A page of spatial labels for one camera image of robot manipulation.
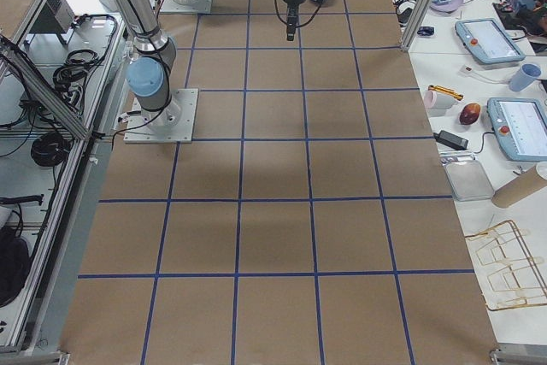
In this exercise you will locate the lower teach pendant tablet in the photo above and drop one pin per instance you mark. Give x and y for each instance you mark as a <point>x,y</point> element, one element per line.
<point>520,127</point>

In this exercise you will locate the yellow handled tool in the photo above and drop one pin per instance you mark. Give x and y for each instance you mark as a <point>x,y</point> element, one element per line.
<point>447,91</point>

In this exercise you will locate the light blue plastic cup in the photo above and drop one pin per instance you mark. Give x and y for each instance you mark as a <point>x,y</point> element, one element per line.
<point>525,76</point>

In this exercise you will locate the aluminium diagonal frame beam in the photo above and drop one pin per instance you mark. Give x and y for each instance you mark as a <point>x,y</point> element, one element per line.
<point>38,88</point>

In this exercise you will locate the purple plate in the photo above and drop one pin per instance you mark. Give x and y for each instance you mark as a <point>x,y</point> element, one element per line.
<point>449,7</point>

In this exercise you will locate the metal tray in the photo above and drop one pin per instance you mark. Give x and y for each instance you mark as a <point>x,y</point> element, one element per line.
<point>467,177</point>

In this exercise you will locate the cardboard tube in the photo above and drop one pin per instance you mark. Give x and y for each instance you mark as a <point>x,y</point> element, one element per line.
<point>522,186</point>

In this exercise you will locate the upper teach pendant tablet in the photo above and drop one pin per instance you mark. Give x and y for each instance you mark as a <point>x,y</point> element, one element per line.
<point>488,42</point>

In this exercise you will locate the person at table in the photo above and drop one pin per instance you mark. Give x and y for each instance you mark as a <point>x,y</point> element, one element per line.
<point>531,14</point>

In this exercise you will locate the black bag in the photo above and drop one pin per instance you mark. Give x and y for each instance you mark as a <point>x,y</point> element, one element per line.
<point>15,264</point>

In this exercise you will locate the gold wire rack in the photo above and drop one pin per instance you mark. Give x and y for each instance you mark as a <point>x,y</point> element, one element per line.
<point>509,274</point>

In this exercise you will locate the teach pendant tablet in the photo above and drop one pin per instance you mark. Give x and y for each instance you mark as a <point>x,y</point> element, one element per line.
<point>520,127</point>
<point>488,42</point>

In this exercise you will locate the pink cup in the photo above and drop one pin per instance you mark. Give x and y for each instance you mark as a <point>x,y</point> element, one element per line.
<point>438,100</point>

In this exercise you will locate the black power adapter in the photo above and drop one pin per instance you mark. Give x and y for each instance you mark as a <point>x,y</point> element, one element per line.
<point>450,140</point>

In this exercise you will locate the small blue black object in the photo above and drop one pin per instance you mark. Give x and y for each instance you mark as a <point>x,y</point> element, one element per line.
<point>426,31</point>

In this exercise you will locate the grey control box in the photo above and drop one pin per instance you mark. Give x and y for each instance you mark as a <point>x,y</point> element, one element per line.
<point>55,18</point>

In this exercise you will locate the red mango fruit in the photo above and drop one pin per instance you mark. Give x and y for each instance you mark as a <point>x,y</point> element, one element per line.
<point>470,114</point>

